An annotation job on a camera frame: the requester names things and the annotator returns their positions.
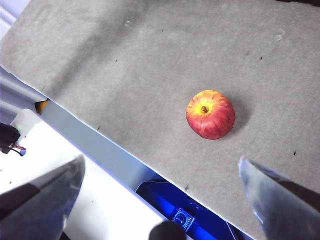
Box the thin red wire bundle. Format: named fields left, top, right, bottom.
left=8, top=144, right=27, bottom=157

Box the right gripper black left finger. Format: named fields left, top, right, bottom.
left=0, top=154, right=86, bottom=240

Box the red yellow apple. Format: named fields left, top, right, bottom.
left=185, top=89, right=236, bottom=140

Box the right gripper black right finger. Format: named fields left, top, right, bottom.
left=238, top=156, right=320, bottom=240

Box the ribbed grey frame with yellow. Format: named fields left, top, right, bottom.
left=0, top=67, right=50, bottom=118

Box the blue-lit black panel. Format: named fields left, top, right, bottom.
left=136, top=179, right=241, bottom=240

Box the pale grey table frame rail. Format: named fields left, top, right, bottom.
left=39, top=98, right=161, bottom=196

